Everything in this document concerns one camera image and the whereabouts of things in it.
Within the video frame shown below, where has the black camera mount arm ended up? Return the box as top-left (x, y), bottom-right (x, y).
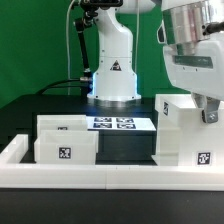
top-left (74, 0), bottom-right (98, 78)

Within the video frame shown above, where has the paper sheet with markers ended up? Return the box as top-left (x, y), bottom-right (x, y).
top-left (87, 116), bottom-right (156, 131)

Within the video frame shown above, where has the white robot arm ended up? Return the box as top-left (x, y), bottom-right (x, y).
top-left (80, 0), bottom-right (224, 123)

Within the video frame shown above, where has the white U-shaped fence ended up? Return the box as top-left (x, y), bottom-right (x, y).
top-left (0, 134), bottom-right (224, 191)

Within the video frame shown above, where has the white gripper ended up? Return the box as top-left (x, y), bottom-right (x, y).
top-left (158, 21), bottom-right (224, 124)

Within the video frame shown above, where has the white cable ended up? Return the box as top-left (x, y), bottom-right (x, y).
top-left (65, 0), bottom-right (76, 96)

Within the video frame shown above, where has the white front drawer box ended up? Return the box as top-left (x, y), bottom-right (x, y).
top-left (34, 130), bottom-right (99, 165)

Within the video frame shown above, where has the white drawer cabinet frame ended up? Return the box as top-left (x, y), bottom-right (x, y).
top-left (152, 94), bottom-right (224, 167)

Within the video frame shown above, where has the black cable at base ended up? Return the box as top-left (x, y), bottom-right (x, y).
top-left (35, 77), bottom-right (94, 96)

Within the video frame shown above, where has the white drawer box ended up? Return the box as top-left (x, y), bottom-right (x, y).
top-left (37, 115), bottom-right (88, 134)
top-left (34, 130), bottom-right (99, 165)

